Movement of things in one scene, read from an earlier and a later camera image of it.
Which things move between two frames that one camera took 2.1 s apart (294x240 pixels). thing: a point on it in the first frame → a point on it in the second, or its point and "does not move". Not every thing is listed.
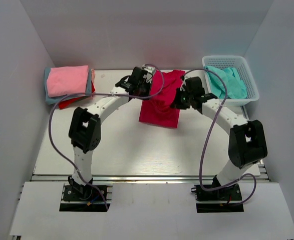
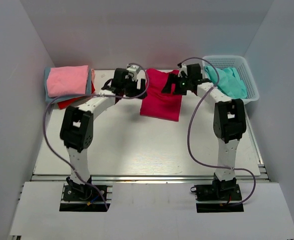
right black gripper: (178, 104) → (173, 78)
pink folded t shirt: (64, 80) does not move
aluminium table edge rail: (35, 178) does not move
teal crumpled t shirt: (236, 87) does not move
